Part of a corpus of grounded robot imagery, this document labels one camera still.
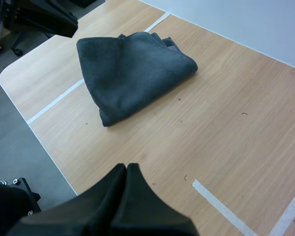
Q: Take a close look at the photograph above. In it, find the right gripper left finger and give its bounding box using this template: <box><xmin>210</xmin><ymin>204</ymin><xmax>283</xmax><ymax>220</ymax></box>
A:
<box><xmin>6</xmin><ymin>163</ymin><xmax>126</xmax><ymax>236</ymax></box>

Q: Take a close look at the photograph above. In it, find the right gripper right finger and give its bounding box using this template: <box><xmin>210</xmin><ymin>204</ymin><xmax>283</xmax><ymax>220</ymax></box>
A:
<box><xmin>110</xmin><ymin>163</ymin><xmax>200</xmax><ymax>236</ymax></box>

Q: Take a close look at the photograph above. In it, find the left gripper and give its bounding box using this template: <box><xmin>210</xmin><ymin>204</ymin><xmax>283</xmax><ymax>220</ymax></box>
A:
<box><xmin>9</xmin><ymin>0</ymin><xmax>79</xmax><ymax>38</ymax></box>

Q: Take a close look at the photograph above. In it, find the dark grey towel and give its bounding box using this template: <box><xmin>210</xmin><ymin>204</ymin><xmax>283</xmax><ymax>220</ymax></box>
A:
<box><xmin>76</xmin><ymin>31</ymin><xmax>199</xmax><ymax>127</ymax></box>

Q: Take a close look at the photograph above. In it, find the black office chair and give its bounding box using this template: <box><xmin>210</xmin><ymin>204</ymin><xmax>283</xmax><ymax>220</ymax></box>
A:
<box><xmin>11</xmin><ymin>30</ymin><xmax>54</xmax><ymax>57</ymax></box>

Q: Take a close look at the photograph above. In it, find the white backdrop board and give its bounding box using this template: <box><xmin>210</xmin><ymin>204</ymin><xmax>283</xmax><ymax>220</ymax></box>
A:
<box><xmin>137</xmin><ymin>0</ymin><xmax>295</xmax><ymax>73</ymax></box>

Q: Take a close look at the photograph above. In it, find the black mounting bracket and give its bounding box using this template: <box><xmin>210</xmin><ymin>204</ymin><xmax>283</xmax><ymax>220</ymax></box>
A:
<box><xmin>0</xmin><ymin>177</ymin><xmax>42</xmax><ymax>223</ymax></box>

